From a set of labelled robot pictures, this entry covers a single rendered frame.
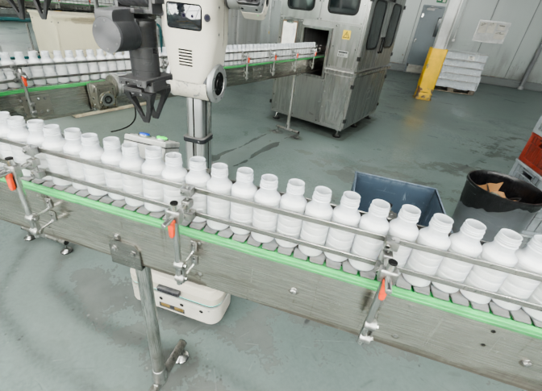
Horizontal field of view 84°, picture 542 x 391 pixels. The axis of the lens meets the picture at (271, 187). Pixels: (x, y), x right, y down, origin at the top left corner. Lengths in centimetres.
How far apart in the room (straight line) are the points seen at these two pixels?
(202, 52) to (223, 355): 138
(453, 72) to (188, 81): 907
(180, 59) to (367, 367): 166
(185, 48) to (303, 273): 96
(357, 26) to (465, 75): 622
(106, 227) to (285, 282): 51
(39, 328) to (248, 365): 106
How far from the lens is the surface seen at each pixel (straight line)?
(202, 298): 161
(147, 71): 71
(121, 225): 90
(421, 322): 79
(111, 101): 215
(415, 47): 1263
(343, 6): 428
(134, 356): 177
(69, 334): 194
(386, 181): 130
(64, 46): 463
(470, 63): 1006
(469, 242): 71
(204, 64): 130
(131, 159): 81
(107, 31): 65
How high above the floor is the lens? 148
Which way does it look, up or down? 30 degrees down
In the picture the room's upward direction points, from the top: 7 degrees clockwise
